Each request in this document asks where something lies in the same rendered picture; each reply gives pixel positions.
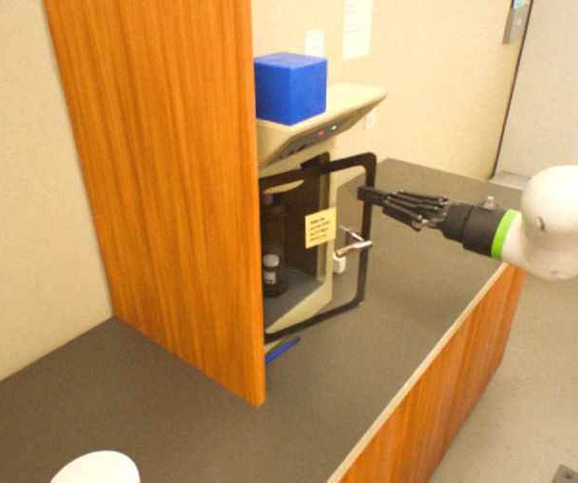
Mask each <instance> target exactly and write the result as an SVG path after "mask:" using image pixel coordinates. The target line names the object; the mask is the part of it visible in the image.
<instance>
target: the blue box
mask: <svg viewBox="0 0 578 483"><path fill-rule="evenodd" d="M327 61H328V60H327V59H326V58H325V57H314V56H307V55H298V54H292V53H285V52H280V53H276V54H270V55H266V56H261V57H255V58H254V81H255V108H256V119H260V120H264V121H268V122H272V123H277V124H281V125H285V126H289V127H291V126H294V125H296V124H299V123H301V122H304V121H307V120H309V119H312V118H313V117H314V116H317V115H319V114H322V113H324V112H325V111H326V90H327V77H328V76H327Z"/></svg>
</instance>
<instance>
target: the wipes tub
mask: <svg viewBox="0 0 578 483"><path fill-rule="evenodd" d="M51 483H140V479H139V475H138V471H137V468H136V466H135V464H134V463H133V462H132V461H131V460H130V459H129V458H128V457H127V456H125V455H123V454H121V453H118V452H113V451H98V452H93V453H89V454H86V455H84V456H82V457H79V458H77V459H75V460H74V461H72V462H70V464H69V465H67V466H66V467H65V468H64V469H62V470H60V471H59V472H58V473H57V474H56V476H55V477H54V478H53V479H52V482H51Z"/></svg>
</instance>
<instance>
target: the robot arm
mask: <svg viewBox="0 0 578 483"><path fill-rule="evenodd" d="M357 199H358V200H361V201H364V202H369V203H372V204H375V205H378V206H381V207H382V213H383V214H384V215H386V216H388V217H390V218H392V219H394V220H397V221H399V222H402V223H404V224H406V225H408V226H410V227H411V228H412V229H413V230H414V231H417V232H419V231H420V230H422V227H426V226H427V227H428V228H431V229H439V230H440V231H441V232H442V235H443V237H444V238H447V239H450V240H453V241H456V242H458V243H461V244H462V247H463V249H464V250H468V251H472V252H474V253H476V255H479V254H480V255H483V256H486V257H490V258H493V259H496V260H499V261H502V262H505V263H508V264H510V265H514V266H516V267H518V268H519V269H520V270H522V271H524V272H527V273H529V274H530V275H532V276H534V277H535V278H537V279H540V280H543V281H547V282H562V281H566V280H569V279H572V278H574V277H575V276H577V275H578V165H563V166H554V168H550V169H547V170H544V171H541V172H539V173H537V174H536V175H535V176H533V177H532V178H531V179H530V180H529V182H528V183H527V184H526V186H524V188H523V191H522V193H521V196H520V212H519V211H515V210H511V209H508V208H503V207H499V205H497V204H495V203H493V199H494V198H493V197H491V196H489V197H488V200H486V201H482V202H478V203H477V204H476V205H474V204H472V203H468V202H463V201H460V200H456V201H455V202H453V203H452V204H448V200H449V198H448V197H446V196H433V195H423V194H416V193H411V192H406V191H399V193H398V194H397V193H389V192H386V191H382V190H379V189H375V188H372V187H368V186H364V185H360V186H358V194H357Z"/></svg>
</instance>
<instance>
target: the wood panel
mask: <svg viewBox="0 0 578 483"><path fill-rule="evenodd" d="M43 3H44V7H45V11H46V15H47V21H48V25H49V30H50V34H51V38H52V43H54V48H55V52H56V56H57V61H58V70H59V73H60V78H61V82H62V88H63V92H64V97H65V101H66V105H68V110H69V115H70V119H71V123H72V128H73V131H74V137H75V141H76V146H77V150H78V155H79V159H80V164H81V172H82V176H84V180H85V186H86V190H87V194H88V198H89V203H90V207H91V212H92V217H93V221H94V225H95V230H96V234H97V239H98V244H99V247H100V252H101V256H102V261H103V265H104V274H106V279H107V282H108V287H109V291H110V296H111V300H112V306H113V309H114V313H115V315H116V316H117V317H119V318H120V319H122V320H124V321H125V322H127V323H128V324H129V325H130V326H132V327H134V328H136V329H137V330H139V331H140V333H142V334H144V335H145V336H147V337H149V338H150V339H152V340H153V341H155V342H156V343H158V344H160V345H162V346H163V347H165V348H166V349H168V350H169V351H171V352H173V353H174V354H176V355H177V356H179V357H181V358H182V359H184V360H185V361H187V362H189V364H191V365H192V366H194V367H196V368H197V369H198V370H199V371H201V372H202V373H204V374H205V375H207V376H208V377H210V378H211V379H213V380H215V381H217V382H219V383H221V384H222V385H224V386H225V387H227V388H228V389H230V390H231V392H233V393H234V394H236V395H237V396H239V397H240V398H242V399H244V400H245V401H248V402H249V403H251V404H253V405H254V406H256V407H258V406H259V405H260V404H261V403H262V402H263V401H264V400H265V399H266V378H265V351H264V324H263V297H262V270H261V243H260V217H259V190H258V162H257V135H256V108H255V81H254V54H253V27H252V0H43Z"/></svg>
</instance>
